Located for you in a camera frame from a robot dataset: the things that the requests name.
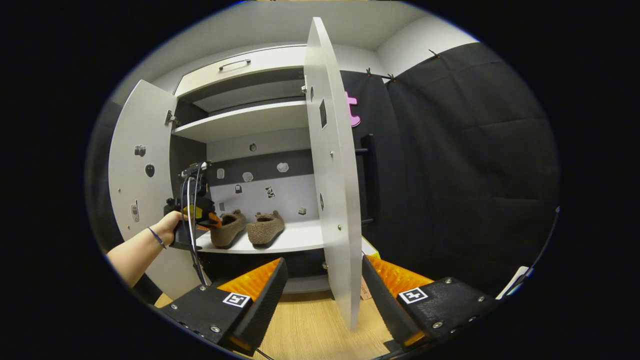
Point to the white shoe cabinet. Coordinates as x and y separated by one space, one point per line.
290 237

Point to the white cabinet door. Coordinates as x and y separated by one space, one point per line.
340 200
127 185

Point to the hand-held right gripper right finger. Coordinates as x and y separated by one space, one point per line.
387 305

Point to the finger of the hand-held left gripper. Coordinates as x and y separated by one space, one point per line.
212 220

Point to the cardboard box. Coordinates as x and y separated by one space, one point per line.
366 290

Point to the brown fuzzy shoe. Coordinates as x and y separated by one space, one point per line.
227 232
265 230

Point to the white cabinet drawer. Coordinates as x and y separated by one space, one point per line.
270 62

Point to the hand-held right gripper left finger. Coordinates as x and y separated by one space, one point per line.
265 305

